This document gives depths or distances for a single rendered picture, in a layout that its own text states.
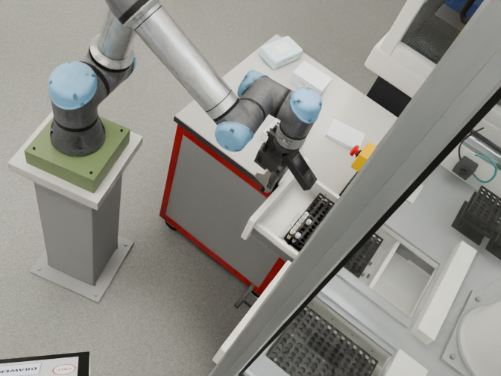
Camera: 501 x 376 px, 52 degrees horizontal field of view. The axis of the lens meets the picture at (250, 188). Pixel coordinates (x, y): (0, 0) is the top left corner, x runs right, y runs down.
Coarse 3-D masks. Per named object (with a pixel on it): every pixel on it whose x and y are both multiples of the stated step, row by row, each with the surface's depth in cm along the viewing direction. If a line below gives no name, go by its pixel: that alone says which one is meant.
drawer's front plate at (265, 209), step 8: (288, 176) 145; (280, 184) 143; (288, 184) 144; (272, 192) 141; (280, 192) 142; (272, 200) 140; (264, 208) 137; (272, 208) 149; (256, 216) 136; (264, 216) 145; (248, 224) 137; (248, 232) 139
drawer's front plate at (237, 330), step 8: (288, 264) 130; (280, 272) 128; (272, 288) 125; (264, 296) 124; (256, 304) 122; (248, 312) 121; (248, 320) 120; (240, 328) 118; (232, 336) 117; (224, 344) 115; (224, 352) 115; (216, 360) 121
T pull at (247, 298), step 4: (252, 284) 127; (248, 288) 126; (252, 288) 126; (244, 292) 125; (248, 292) 125; (244, 296) 124; (248, 296) 125; (252, 296) 125; (240, 300) 124; (244, 300) 124; (248, 300) 124; (252, 300) 124; (256, 300) 125; (236, 304) 123; (240, 304) 123; (248, 304) 124; (252, 304) 124
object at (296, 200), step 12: (288, 192) 154; (300, 192) 155; (312, 192) 155; (324, 192) 152; (276, 204) 150; (288, 204) 151; (300, 204) 152; (276, 216) 148; (288, 216) 149; (264, 228) 138; (276, 228) 146; (264, 240) 140; (276, 240) 137; (276, 252) 141; (288, 252) 138
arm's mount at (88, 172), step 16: (48, 128) 147; (112, 128) 152; (128, 128) 153; (32, 144) 143; (48, 144) 144; (112, 144) 149; (32, 160) 144; (48, 160) 141; (64, 160) 142; (80, 160) 144; (96, 160) 145; (112, 160) 149; (64, 176) 145; (80, 176) 142; (96, 176) 142
